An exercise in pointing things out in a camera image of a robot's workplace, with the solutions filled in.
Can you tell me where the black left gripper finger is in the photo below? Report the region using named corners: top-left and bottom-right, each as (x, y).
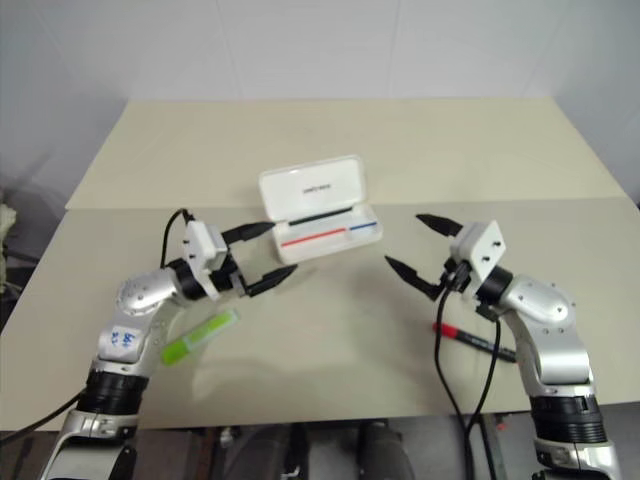
top-left (221, 221), bottom-right (277, 246)
top-left (243, 265), bottom-right (300, 300)

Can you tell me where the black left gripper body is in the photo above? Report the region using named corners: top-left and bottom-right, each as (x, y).
top-left (207, 243), bottom-right (253, 301)

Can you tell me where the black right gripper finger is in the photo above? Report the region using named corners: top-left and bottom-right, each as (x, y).
top-left (414, 213), bottom-right (465, 238)
top-left (382, 255), bottom-right (445, 302)

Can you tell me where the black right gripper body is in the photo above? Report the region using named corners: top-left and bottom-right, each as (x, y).
top-left (438, 256), bottom-right (475, 300)

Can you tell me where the black marker with red cap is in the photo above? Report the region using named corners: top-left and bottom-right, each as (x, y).
top-left (431, 322), bottom-right (518, 364)

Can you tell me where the green highlighter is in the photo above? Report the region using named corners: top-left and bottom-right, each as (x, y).
top-left (160, 308), bottom-right (242, 367)

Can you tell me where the white plastic pencil case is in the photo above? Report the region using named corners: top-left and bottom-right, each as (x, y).
top-left (258, 153), bottom-right (385, 266)

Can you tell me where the thin red pen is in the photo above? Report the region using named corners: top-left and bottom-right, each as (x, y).
top-left (281, 227), bottom-right (349, 249)

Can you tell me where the thin black pen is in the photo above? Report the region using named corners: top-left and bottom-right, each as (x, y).
top-left (292, 204), bottom-right (359, 227)

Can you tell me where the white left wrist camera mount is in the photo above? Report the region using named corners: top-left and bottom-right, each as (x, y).
top-left (182, 221), bottom-right (236, 301)

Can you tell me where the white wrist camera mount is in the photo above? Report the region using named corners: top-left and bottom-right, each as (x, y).
top-left (182, 221), bottom-right (236, 301)
top-left (448, 219), bottom-right (509, 281)

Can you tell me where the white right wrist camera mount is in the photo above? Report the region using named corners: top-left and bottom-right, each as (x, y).
top-left (448, 219), bottom-right (509, 281)

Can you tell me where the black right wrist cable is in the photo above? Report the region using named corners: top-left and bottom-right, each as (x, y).
top-left (433, 262), bottom-right (503, 480)

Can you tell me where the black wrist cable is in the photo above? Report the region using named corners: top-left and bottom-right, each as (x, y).
top-left (433, 262), bottom-right (503, 480)
top-left (159, 208), bottom-right (196, 269)

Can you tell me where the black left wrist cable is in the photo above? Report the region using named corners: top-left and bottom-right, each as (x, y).
top-left (159, 208), bottom-right (196, 269)

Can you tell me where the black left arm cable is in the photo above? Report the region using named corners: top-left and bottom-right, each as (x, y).
top-left (0, 392), bottom-right (84, 444)

